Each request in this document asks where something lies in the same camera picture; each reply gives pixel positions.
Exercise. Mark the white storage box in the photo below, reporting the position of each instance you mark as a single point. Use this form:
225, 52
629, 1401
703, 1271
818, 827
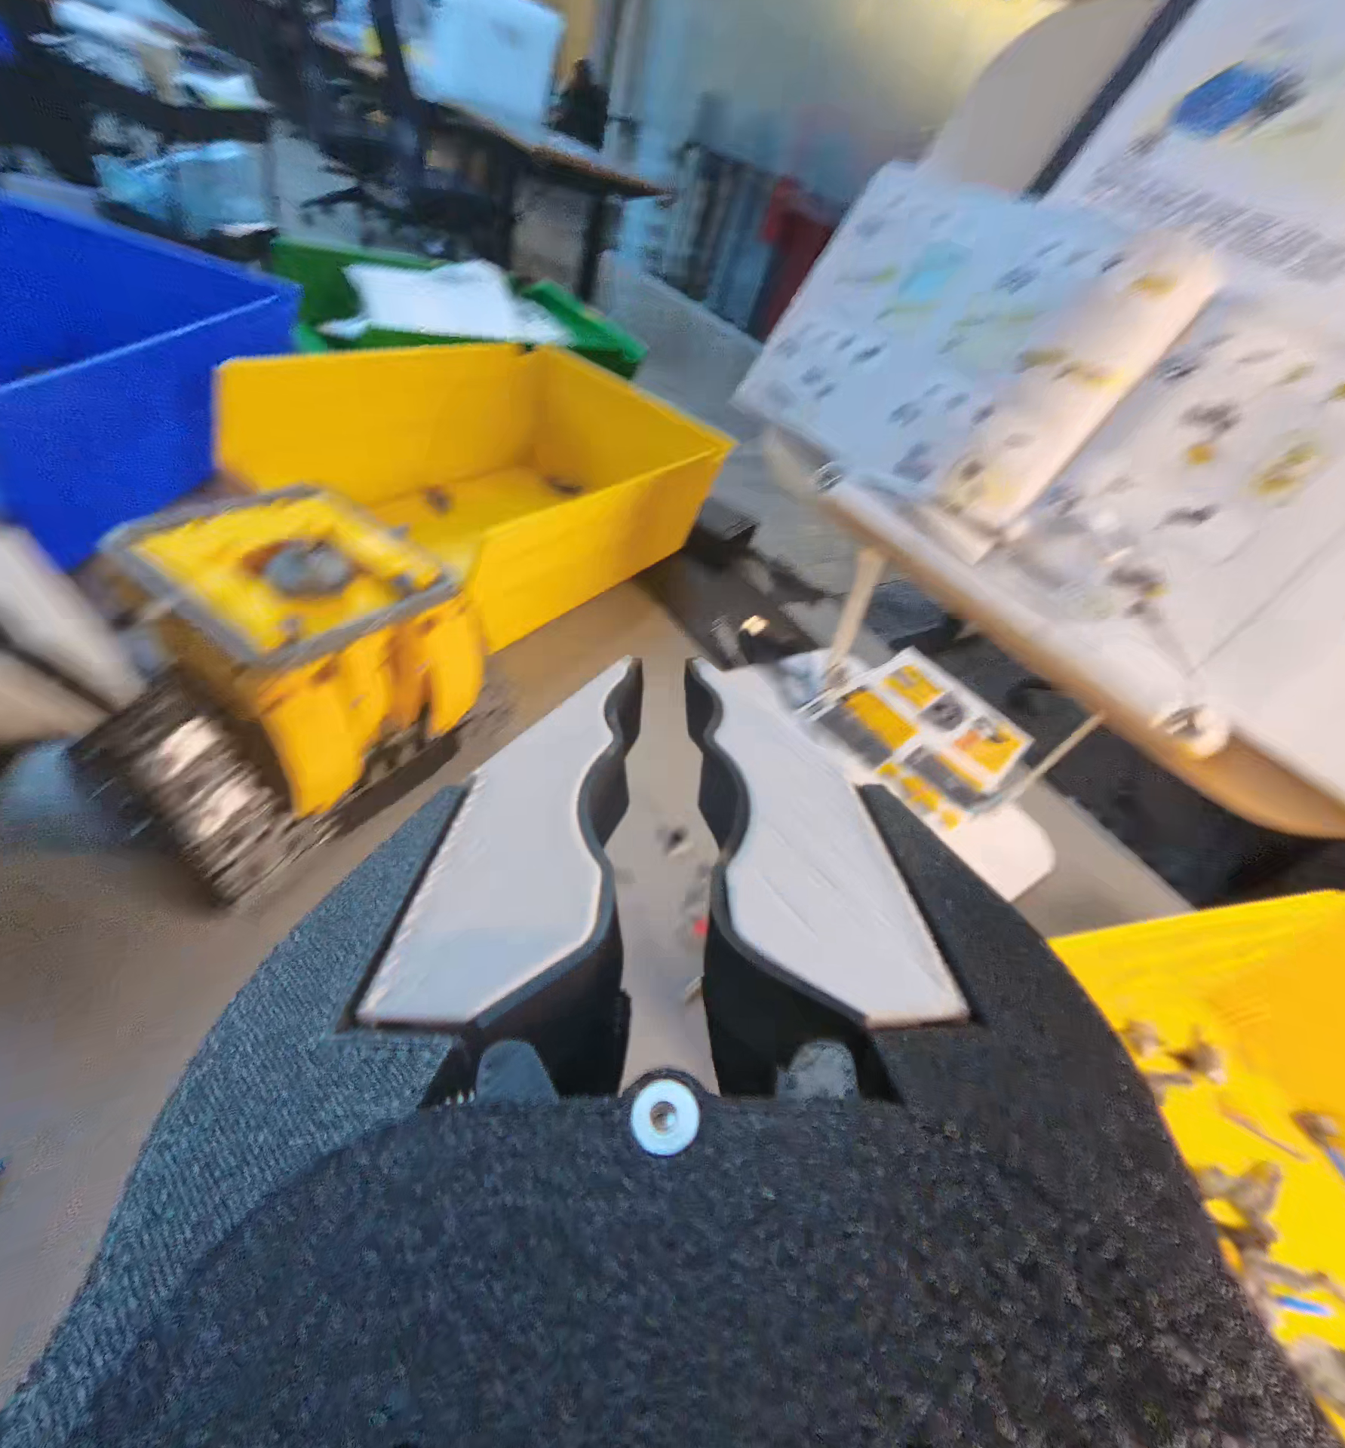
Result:
491, 52

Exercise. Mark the dark work table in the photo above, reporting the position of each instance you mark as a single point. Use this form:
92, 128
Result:
548, 159

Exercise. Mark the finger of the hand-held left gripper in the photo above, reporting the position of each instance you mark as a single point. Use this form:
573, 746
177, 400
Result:
15, 717
15, 591

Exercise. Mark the green bin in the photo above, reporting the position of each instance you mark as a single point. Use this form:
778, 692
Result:
606, 336

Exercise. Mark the yellow toy tracked robot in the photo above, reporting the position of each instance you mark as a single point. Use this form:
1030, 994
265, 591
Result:
289, 655

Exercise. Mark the large yellow bin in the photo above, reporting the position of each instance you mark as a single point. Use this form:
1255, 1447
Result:
1218, 997

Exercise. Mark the printed sticker sheet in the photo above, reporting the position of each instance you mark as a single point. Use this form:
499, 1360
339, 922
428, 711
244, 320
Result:
921, 729

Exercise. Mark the blue box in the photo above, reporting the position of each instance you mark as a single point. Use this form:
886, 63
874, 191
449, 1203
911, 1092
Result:
83, 367

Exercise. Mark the grey desk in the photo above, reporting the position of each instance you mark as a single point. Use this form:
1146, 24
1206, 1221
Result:
83, 997

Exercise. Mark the instruction booklet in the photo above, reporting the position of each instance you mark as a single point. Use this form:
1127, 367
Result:
1127, 386

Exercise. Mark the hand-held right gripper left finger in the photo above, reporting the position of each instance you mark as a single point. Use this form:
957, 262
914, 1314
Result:
502, 895

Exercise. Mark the white cloth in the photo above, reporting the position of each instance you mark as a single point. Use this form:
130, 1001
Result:
446, 304

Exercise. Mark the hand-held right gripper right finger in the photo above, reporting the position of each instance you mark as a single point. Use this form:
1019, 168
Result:
831, 895

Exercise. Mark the white book stand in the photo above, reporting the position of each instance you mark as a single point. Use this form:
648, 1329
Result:
1012, 625

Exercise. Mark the wide yellow bin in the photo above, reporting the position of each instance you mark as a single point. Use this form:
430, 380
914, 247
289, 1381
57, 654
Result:
606, 456

